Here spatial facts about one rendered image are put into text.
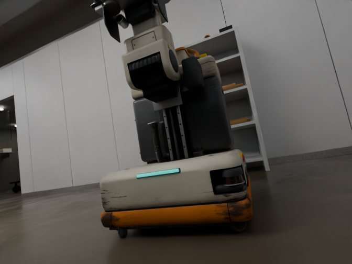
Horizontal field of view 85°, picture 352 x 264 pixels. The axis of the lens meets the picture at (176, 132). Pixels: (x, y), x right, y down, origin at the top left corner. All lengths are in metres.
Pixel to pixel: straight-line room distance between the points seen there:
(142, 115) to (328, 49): 2.30
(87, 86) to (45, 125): 1.19
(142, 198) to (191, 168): 0.24
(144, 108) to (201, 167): 0.61
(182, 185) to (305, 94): 2.19
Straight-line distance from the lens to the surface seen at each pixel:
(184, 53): 1.24
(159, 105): 1.04
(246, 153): 2.56
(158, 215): 0.80
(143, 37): 0.99
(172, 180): 0.75
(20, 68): 5.33
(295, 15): 3.03
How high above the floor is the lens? 0.31
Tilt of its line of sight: 7 degrees up
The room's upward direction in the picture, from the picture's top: 10 degrees counter-clockwise
